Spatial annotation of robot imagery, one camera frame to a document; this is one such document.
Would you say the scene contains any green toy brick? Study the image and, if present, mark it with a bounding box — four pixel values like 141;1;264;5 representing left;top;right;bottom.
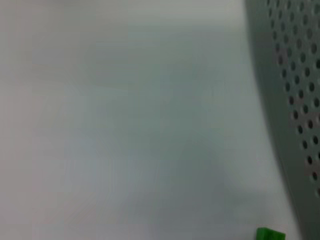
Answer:
255;226;287;240

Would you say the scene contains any grey perforated storage basket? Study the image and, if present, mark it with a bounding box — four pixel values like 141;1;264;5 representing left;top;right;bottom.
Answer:
244;0;320;240

